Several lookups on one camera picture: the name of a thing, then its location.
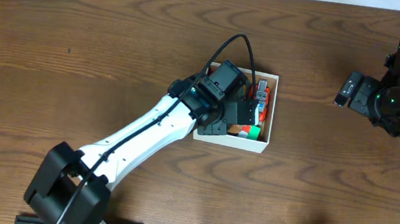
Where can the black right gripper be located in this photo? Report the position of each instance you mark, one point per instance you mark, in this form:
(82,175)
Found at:
(363,94)

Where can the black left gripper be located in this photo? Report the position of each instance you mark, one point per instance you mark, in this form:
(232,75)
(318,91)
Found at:
(247,112)

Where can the brown plush toy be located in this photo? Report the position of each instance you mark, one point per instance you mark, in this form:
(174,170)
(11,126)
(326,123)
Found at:
(234,129)

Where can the colourful puzzle cube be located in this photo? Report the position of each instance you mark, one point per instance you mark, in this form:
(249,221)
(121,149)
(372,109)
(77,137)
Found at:
(250,132)

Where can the red toy fire truck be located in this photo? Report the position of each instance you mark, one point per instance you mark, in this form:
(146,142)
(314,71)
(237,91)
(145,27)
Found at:
(260,93)

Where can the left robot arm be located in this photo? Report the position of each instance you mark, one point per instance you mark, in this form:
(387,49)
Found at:
(75,186)

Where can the white cardboard box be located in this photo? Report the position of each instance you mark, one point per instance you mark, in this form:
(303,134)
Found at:
(256,146)

